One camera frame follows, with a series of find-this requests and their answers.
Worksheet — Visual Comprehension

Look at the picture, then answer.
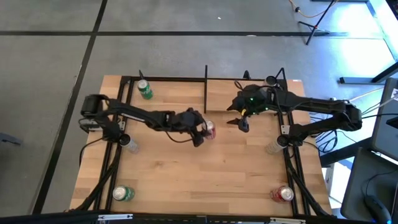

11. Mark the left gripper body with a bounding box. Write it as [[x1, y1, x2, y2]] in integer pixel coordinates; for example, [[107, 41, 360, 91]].
[[174, 108, 206, 133]]

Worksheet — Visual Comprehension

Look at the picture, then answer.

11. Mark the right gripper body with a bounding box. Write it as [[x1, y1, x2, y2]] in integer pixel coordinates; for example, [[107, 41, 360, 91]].
[[239, 84, 279, 116]]

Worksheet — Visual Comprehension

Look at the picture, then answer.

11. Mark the red Coca-Cola can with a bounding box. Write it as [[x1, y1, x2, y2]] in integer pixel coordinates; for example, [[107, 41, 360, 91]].
[[269, 185, 295, 203], [201, 120, 217, 141]]

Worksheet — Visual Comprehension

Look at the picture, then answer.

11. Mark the green Sprite can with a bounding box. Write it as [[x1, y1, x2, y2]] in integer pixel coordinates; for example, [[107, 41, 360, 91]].
[[136, 79, 154, 100], [112, 185, 136, 202]]

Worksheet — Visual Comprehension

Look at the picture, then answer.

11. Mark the black tripod stand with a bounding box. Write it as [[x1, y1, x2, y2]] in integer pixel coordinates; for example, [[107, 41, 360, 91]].
[[297, 0, 338, 46]]

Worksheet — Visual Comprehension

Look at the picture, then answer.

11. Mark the black desk leg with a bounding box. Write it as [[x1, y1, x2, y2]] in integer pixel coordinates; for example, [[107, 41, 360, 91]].
[[338, 60, 398, 85]]

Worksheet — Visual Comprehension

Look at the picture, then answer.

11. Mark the computer monitor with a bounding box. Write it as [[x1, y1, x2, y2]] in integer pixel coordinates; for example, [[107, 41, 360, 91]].
[[371, 77, 398, 161]]

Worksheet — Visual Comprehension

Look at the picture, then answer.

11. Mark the dark grey desk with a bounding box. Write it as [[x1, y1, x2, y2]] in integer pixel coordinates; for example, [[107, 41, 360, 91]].
[[340, 147, 398, 222]]

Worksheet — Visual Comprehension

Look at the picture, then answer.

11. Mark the black computer mouse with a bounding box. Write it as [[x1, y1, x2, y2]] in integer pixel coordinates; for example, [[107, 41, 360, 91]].
[[363, 195, 393, 224]]

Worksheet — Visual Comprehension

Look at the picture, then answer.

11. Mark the grey chair leg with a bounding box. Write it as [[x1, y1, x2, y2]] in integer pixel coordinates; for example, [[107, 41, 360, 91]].
[[0, 132, 23, 147]]

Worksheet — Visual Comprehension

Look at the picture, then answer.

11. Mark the black aluminium rig frame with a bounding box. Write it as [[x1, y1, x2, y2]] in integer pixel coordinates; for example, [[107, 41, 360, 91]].
[[70, 67, 335, 218]]

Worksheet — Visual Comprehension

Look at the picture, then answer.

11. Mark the black cable bundle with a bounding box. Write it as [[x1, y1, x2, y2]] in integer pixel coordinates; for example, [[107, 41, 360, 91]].
[[310, 111, 343, 155]]

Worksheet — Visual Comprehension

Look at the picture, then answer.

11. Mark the yellow power cable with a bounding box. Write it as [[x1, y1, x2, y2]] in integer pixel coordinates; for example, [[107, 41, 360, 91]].
[[289, 0, 336, 19]]

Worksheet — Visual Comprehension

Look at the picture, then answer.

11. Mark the silver metal bracket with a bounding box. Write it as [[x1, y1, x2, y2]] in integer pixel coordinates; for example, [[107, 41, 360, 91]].
[[98, 213, 134, 222], [269, 217, 307, 224]]

